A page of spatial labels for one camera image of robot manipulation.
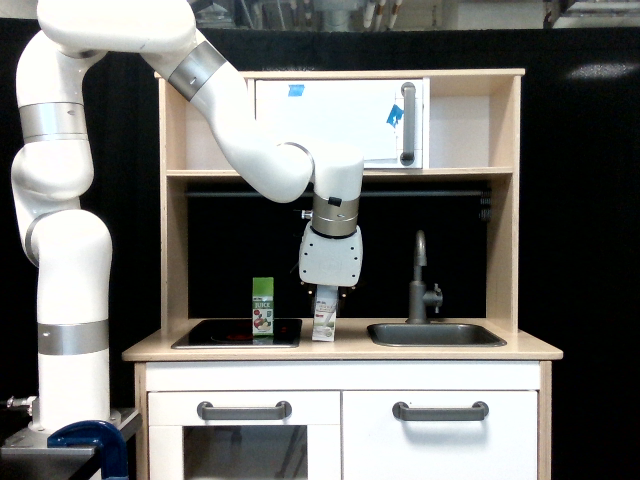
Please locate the white cabinet door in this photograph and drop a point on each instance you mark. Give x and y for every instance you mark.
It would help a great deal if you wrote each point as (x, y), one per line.
(378, 446)

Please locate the grey oven door handle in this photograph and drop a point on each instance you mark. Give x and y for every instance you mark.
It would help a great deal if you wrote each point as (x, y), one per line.
(207, 411)

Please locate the wooden toy kitchen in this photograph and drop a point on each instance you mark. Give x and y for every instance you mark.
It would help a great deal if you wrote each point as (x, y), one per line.
(352, 361)

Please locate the white milk carton box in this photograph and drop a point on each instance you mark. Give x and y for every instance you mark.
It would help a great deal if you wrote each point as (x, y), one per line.
(325, 313)

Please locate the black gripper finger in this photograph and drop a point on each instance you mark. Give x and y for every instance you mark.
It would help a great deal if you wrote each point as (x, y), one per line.
(310, 291)
(344, 292)

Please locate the grey cabinet door handle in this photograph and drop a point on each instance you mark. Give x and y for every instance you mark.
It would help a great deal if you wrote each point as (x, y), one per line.
(477, 412)

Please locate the grey metal sink basin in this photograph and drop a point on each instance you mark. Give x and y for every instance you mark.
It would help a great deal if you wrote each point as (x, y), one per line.
(433, 335)

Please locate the green juice carton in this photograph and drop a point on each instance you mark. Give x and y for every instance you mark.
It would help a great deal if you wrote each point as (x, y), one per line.
(262, 306)

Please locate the blue tape top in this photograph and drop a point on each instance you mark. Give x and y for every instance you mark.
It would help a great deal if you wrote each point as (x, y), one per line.
(296, 90)

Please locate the blue tape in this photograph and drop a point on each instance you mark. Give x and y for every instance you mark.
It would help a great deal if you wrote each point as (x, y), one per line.
(296, 90)
(395, 115)

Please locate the blue clamp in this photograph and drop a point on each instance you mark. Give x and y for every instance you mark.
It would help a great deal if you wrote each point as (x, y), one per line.
(103, 436)

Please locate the grey microwave handle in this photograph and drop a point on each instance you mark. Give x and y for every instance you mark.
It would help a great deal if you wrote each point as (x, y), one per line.
(407, 156)

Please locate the black hanging rail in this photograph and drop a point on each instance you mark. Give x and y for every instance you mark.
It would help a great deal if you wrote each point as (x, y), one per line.
(483, 196)

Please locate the white oven door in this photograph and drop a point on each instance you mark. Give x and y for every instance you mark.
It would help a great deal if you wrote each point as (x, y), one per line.
(306, 445)

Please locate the blue tape right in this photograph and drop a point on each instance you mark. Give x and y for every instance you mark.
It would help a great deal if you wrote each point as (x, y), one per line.
(395, 115)

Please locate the white microwave door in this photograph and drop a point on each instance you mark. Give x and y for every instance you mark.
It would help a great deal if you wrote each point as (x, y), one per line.
(352, 111)

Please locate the grey faucet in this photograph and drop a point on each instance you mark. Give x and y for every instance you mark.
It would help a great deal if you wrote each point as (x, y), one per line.
(420, 298)

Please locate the black stovetop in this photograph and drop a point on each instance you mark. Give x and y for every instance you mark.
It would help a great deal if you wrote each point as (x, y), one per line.
(238, 333)

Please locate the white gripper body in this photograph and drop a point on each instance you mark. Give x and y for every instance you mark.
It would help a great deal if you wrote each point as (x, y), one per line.
(330, 261)

